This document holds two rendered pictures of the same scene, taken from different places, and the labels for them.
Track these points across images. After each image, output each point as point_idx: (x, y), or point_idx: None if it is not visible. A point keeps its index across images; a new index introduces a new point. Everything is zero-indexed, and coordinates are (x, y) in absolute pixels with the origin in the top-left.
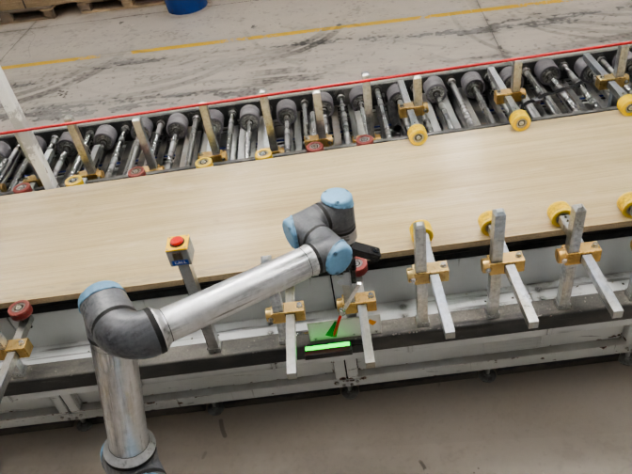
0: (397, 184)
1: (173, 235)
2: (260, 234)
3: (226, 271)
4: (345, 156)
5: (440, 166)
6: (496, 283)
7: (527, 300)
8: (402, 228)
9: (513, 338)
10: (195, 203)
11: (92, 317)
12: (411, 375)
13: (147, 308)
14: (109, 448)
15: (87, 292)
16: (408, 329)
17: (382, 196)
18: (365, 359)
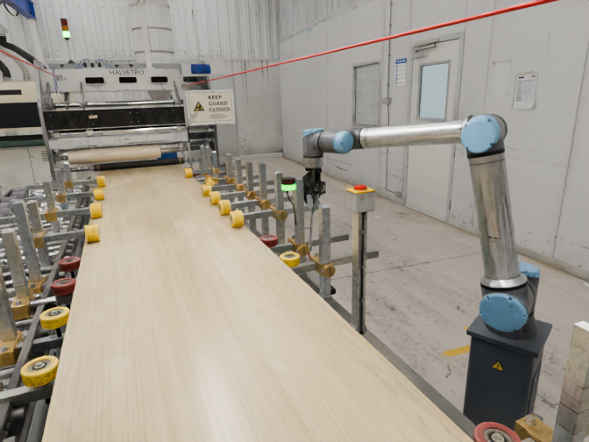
0: (162, 239)
1: (249, 332)
2: (238, 278)
3: (300, 281)
4: (99, 265)
5: (141, 231)
6: None
7: (292, 195)
8: (223, 231)
9: None
10: (172, 338)
11: (500, 118)
12: None
13: (469, 116)
14: (519, 273)
15: (489, 117)
16: None
17: (178, 242)
18: (346, 234)
